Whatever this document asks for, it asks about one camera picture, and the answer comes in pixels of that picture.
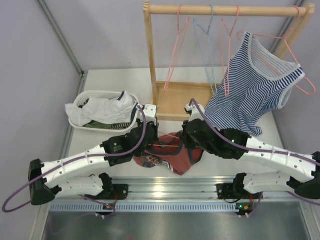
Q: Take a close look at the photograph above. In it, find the red tank top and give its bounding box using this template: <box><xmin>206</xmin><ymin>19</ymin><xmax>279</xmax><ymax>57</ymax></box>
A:
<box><xmin>133</xmin><ymin>131</ymin><xmax>204</xmax><ymax>176</ymax></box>

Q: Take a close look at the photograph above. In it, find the pink wire hanger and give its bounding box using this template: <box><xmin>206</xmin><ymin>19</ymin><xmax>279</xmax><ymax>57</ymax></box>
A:
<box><xmin>163</xmin><ymin>4</ymin><xmax>190</xmax><ymax>93</ymax></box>
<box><xmin>148</xmin><ymin>131</ymin><xmax>180</xmax><ymax>148</ymax></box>
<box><xmin>220</xmin><ymin>5</ymin><xmax>240</xmax><ymax>98</ymax></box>

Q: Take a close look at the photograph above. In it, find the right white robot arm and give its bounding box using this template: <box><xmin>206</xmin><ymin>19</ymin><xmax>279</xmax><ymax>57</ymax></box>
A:
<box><xmin>180</xmin><ymin>119</ymin><xmax>320</xmax><ymax>200</ymax></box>

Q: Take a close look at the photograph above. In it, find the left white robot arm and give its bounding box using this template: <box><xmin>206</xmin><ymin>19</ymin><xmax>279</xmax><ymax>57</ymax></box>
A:
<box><xmin>28</xmin><ymin>120</ymin><xmax>158</xmax><ymax>206</ymax></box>

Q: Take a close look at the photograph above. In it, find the blue striped tank top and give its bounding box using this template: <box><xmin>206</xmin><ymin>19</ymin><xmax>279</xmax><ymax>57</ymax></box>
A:
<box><xmin>205</xmin><ymin>32</ymin><xmax>305</xmax><ymax>137</ymax></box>

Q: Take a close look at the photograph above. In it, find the pink hanger holding striped top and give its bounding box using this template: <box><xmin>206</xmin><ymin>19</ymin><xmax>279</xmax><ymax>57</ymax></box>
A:
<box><xmin>236</xmin><ymin>5</ymin><xmax>316</xmax><ymax>96</ymax></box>

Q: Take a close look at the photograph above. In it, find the green garment in basket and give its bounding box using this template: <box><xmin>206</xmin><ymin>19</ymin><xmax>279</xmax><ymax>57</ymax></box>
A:
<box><xmin>83</xmin><ymin>120</ymin><xmax>112</xmax><ymax>130</ymax></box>

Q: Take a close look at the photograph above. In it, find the wooden clothes rack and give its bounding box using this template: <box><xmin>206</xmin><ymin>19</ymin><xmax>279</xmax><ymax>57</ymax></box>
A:
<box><xmin>143</xmin><ymin>1</ymin><xmax>316</xmax><ymax>121</ymax></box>

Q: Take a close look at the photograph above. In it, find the white garment in basket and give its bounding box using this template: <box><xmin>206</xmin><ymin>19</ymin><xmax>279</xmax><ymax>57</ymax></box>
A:
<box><xmin>65</xmin><ymin>91</ymin><xmax>138</xmax><ymax>127</ymax></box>

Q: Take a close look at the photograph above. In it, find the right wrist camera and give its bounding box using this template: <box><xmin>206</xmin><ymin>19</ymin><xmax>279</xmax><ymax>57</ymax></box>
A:
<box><xmin>185</xmin><ymin>103</ymin><xmax>205</xmax><ymax>122</ymax></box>

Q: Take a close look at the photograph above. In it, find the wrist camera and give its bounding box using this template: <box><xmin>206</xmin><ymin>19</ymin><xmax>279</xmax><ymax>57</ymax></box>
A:
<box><xmin>137</xmin><ymin>103</ymin><xmax>158</xmax><ymax>126</ymax></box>
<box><xmin>185</xmin><ymin>103</ymin><xmax>205</xmax><ymax>122</ymax></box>

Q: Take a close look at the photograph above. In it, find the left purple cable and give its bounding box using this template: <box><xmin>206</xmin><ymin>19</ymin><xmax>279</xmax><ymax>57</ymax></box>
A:
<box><xmin>1</xmin><ymin>104</ymin><xmax>147</xmax><ymax>214</ymax></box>

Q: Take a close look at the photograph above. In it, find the purple cable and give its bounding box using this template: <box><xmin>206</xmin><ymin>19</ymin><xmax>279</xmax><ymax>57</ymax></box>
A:
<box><xmin>1</xmin><ymin>104</ymin><xmax>147</xmax><ymax>214</ymax></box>
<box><xmin>189</xmin><ymin>98</ymin><xmax>320</xmax><ymax>201</ymax></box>

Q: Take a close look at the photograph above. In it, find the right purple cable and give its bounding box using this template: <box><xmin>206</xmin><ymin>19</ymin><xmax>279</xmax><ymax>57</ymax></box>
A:
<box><xmin>189</xmin><ymin>98</ymin><xmax>320</xmax><ymax>201</ymax></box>

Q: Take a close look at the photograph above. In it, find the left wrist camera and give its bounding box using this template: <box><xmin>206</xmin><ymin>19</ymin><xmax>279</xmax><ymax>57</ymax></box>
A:
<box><xmin>137</xmin><ymin>103</ymin><xmax>158</xmax><ymax>126</ymax></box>

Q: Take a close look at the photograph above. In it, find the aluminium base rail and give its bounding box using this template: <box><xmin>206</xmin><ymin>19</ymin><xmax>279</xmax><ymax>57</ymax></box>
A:
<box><xmin>112</xmin><ymin>176</ymin><xmax>234</xmax><ymax>201</ymax></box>

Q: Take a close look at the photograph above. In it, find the grey slotted cable duct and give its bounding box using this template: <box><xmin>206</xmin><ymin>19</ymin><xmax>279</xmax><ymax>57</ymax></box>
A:
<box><xmin>50</xmin><ymin>201</ymin><xmax>251</xmax><ymax>213</ymax></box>

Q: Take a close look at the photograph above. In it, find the blue wire hanger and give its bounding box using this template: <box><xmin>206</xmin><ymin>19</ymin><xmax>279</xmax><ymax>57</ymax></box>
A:
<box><xmin>192</xmin><ymin>4</ymin><xmax>217</xmax><ymax>95</ymax></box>

